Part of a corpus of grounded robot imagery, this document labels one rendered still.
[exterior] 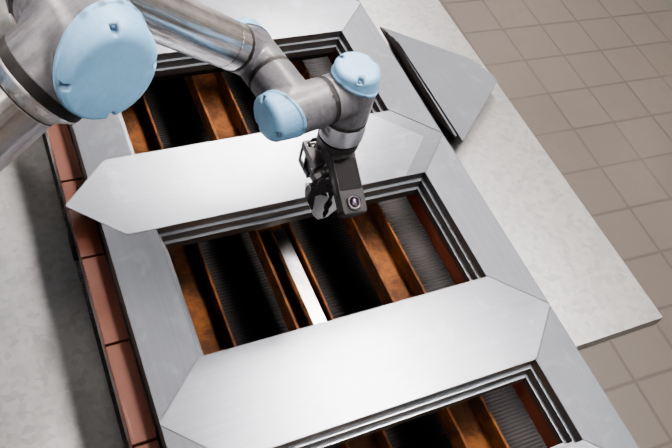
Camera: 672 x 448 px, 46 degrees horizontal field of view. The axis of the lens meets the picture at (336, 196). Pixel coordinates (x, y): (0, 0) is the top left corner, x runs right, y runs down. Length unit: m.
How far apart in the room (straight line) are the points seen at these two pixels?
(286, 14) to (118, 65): 1.10
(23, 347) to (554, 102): 2.38
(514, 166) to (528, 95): 1.43
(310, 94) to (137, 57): 0.37
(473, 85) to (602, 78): 1.63
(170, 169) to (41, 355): 0.41
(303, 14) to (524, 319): 0.89
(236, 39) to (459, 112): 0.87
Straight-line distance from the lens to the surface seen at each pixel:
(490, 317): 1.49
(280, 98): 1.15
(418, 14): 2.23
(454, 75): 2.02
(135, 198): 1.51
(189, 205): 1.50
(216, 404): 1.30
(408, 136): 1.71
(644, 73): 3.74
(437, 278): 1.90
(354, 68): 1.20
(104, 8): 0.86
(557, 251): 1.80
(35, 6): 0.89
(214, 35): 1.14
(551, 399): 1.48
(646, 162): 3.33
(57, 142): 1.66
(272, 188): 1.54
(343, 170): 1.31
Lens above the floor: 2.06
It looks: 50 degrees down
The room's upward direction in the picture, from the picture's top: 17 degrees clockwise
